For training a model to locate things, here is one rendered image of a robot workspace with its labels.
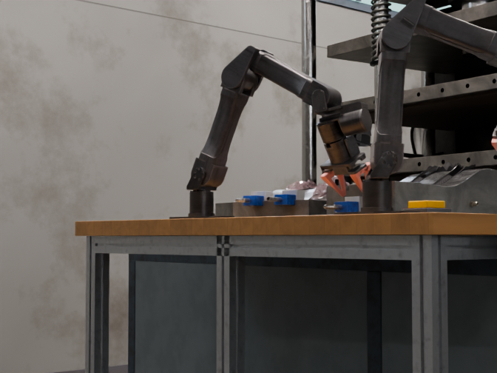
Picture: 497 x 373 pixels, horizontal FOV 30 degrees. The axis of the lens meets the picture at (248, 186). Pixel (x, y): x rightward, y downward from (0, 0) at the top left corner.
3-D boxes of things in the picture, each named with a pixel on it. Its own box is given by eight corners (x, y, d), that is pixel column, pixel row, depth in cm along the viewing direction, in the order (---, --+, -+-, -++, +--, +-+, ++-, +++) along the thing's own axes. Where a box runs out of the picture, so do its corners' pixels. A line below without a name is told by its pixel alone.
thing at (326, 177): (346, 189, 235) (333, 157, 233) (367, 189, 230) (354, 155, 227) (329, 202, 231) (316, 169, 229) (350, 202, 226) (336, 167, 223)
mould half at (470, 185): (395, 217, 224) (394, 162, 225) (326, 220, 245) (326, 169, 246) (529, 220, 252) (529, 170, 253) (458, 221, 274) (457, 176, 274)
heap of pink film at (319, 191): (322, 199, 257) (322, 171, 258) (271, 200, 268) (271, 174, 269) (370, 202, 278) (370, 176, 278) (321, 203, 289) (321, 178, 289)
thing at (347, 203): (332, 217, 219) (331, 195, 220) (317, 217, 223) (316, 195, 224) (369, 218, 228) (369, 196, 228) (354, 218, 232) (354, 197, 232)
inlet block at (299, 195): (276, 209, 242) (276, 188, 242) (260, 209, 245) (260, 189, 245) (304, 210, 252) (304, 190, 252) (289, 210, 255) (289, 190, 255)
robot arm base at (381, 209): (353, 182, 207) (331, 180, 203) (424, 177, 192) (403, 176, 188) (353, 217, 207) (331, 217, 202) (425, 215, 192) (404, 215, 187)
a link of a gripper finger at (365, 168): (361, 189, 231) (347, 155, 229) (382, 188, 226) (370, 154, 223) (344, 202, 227) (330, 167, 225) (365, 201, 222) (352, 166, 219)
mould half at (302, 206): (308, 220, 246) (308, 178, 246) (232, 220, 262) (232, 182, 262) (401, 222, 285) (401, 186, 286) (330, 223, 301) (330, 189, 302)
